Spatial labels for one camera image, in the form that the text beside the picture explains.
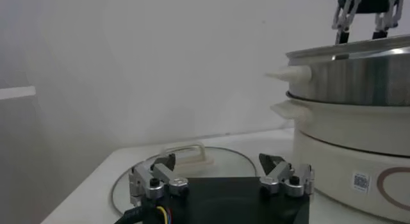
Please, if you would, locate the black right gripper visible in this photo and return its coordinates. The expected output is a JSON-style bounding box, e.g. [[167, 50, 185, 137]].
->
[[331, 0, 407, 45]]

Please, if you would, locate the cream electric cooking pot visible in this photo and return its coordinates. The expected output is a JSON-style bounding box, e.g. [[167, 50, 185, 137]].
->
[[270, 97, 410, 223]]

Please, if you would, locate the stainless steel steamer basket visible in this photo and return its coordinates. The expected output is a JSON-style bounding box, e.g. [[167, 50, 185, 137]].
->
[[265, 35, 410, 107]]

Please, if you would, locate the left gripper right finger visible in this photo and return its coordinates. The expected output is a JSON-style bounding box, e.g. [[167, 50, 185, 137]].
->
[[258, 153, 315, 199]]

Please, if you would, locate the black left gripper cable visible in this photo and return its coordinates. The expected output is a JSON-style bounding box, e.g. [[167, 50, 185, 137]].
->
[[113, 205, 172, 224]]

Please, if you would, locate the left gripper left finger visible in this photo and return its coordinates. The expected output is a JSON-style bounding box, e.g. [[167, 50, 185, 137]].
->
[[128, 153, 190, 207]]

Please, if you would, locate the round glass pot lid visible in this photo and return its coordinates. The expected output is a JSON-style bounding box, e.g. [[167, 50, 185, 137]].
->
[[111, 143, 258, 215]]

